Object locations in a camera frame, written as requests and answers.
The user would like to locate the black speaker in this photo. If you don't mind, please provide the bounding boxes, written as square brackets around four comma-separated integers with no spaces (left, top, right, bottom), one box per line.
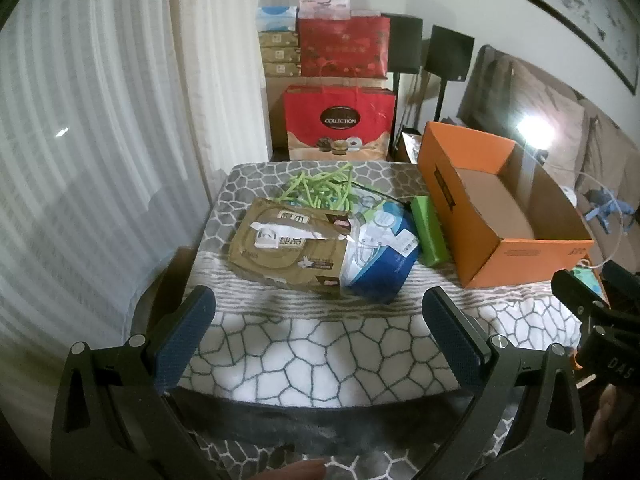
[425,25,475,83]
[384,13,425,75]

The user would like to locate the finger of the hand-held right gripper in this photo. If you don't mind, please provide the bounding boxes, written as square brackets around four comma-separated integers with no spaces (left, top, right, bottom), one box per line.
[551,269,610,331]
[600,260,640,311]

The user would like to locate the beige cushion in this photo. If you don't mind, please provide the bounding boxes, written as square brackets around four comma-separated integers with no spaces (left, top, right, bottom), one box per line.
[502,56,590,183]

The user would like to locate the cream curtain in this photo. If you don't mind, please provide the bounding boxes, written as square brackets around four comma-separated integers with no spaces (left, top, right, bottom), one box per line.
[167,0,267,198]

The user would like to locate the brown back cushion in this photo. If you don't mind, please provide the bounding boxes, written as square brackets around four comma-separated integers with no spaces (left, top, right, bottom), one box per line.
[580,100,640,203]

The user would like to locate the blue white face mask pack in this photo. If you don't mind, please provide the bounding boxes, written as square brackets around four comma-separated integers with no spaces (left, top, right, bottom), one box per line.
[342,200,422,306]

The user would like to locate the green packet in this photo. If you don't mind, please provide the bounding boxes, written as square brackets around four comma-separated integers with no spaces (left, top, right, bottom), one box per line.
[410,195,448,268]

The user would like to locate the brown sofa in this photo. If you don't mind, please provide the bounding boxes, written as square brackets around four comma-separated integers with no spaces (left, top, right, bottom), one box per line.
[456,44,640,283]

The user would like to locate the red gift bag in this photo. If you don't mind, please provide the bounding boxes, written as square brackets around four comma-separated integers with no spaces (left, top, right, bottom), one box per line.
[282,85,399,162]

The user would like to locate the person's leg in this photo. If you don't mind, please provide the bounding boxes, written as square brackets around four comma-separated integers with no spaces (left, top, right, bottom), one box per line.
[252,459,329,480]

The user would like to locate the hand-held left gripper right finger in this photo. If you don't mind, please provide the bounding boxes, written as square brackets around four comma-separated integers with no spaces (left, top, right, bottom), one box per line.
[415,287,587,480]

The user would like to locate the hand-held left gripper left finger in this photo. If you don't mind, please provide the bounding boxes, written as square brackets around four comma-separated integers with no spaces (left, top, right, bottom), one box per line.
[50,285,221,480]

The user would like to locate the cluttered cardboard box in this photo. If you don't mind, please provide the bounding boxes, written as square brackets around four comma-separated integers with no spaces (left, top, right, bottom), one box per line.
[392,127,427,164]

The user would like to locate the teal face mask pack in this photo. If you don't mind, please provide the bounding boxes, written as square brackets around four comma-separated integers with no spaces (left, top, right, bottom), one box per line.
[572,267,609,306]

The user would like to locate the black speaker stand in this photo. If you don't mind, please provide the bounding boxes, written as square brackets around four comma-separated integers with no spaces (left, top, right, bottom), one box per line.
[391,72,402,152]
[432,80,447,124]

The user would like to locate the orange cardboard box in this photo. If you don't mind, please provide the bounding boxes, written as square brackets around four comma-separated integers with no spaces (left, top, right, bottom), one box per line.
[417,121,596,289]

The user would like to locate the white sheer curtain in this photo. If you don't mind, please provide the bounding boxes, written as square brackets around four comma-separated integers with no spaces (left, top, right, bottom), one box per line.
[0,0,213,361]

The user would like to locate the bright portable lamp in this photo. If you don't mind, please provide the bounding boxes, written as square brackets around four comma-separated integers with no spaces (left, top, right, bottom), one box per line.
[512,110,552,154]

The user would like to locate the small tan tissue box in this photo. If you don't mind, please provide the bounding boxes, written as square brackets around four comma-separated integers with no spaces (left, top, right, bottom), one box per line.
[258,31,301,50]
[260,47,301,65]
[262,62,302,79]

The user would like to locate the green rope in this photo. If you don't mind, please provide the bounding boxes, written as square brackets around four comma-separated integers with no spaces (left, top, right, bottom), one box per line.
[277,166,382,212]

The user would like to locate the pink tissue box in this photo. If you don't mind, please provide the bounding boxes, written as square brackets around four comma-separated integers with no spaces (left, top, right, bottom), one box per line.
[298,0,351,21]

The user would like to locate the blue white tissue pack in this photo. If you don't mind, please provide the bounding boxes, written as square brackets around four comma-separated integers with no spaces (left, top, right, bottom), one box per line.
[257,6,300,34]

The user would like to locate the tan tissue pack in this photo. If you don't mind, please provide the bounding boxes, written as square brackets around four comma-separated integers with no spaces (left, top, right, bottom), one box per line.
[229,197,362,297]

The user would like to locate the red gift box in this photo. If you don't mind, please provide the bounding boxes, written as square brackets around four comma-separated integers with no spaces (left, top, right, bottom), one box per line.
[296,16,392,80]

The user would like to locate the person's right hand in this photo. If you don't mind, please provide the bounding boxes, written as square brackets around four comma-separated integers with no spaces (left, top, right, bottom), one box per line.
[587,387,640,467]

